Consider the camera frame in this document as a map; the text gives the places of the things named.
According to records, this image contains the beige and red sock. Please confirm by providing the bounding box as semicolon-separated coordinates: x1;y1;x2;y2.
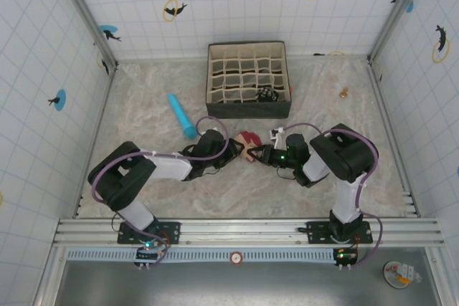
235;130;262;162

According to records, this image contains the dark fabric divided organizer box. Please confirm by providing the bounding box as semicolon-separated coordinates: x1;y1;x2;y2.
205;41;292;120

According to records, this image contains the black white striped sock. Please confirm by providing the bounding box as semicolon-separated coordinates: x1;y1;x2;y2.
255;86;280;103

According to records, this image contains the blue plastic tube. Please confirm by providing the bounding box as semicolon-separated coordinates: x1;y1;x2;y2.
167;92;199;140

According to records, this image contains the small circuit board green light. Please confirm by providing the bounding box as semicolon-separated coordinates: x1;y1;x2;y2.
332;247;359;271
134;242;170;271

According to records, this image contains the grey metal shelf plate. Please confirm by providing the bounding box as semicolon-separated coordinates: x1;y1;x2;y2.
53;262;443;306

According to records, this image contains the blue oval shark sticker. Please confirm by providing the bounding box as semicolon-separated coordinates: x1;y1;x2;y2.
99;24;122;42

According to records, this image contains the round grey disc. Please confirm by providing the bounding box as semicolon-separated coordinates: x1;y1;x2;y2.
382;259;423;290

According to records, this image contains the small white orange clamp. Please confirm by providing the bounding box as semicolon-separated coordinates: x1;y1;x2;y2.
392;264;422;284

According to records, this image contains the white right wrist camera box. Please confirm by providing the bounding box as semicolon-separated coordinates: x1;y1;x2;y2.
268;126;287;148

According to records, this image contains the aluminium mounting rail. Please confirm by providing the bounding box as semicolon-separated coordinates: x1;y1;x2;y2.
52;217;445;248

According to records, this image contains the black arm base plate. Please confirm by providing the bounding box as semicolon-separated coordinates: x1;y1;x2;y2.
117;220;181;246
306;220;374;245

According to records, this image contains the aluminium frame cross rail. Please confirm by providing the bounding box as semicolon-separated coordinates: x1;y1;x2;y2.
116;54;370;64

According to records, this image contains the aluminium frame side rail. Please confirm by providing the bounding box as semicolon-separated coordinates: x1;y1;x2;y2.
367;57;421;218
72;62;120;219

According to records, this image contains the slotted pale blue cable duct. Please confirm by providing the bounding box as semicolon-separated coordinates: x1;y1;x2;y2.
66;247;359;263

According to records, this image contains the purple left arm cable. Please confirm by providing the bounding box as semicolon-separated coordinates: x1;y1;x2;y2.
91;115;230;268

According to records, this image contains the yellow ring black fish sticker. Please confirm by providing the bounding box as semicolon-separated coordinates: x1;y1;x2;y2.
96;51;110;77

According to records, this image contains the small dolphin yellow ring sticker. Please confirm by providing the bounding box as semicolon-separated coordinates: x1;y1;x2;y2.
163;0;189;22

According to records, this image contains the aluminium frame post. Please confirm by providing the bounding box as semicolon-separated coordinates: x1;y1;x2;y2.
368;0;430;64
52;0;118;70

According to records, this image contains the upright dolphin yellow ring sticker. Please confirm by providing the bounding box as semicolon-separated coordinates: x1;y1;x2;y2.
432;24;451;64

